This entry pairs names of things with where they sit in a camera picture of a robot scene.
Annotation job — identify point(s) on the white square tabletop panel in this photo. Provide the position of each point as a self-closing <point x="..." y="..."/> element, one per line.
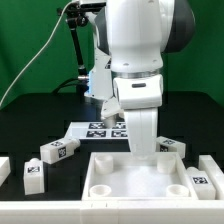
<point x="121" y="176"/>

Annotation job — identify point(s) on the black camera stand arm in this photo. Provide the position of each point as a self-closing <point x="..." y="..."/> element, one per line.
<point x="75" y="17"/>

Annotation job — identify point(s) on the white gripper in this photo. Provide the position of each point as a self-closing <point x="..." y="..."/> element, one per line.
<point x="140" y="99"/>

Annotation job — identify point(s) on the white marker base sheet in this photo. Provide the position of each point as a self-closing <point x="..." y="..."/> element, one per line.
<point x="96" y="130"/>

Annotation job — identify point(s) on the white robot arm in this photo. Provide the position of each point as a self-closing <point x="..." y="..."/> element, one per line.
<point x="135" y="33"/>

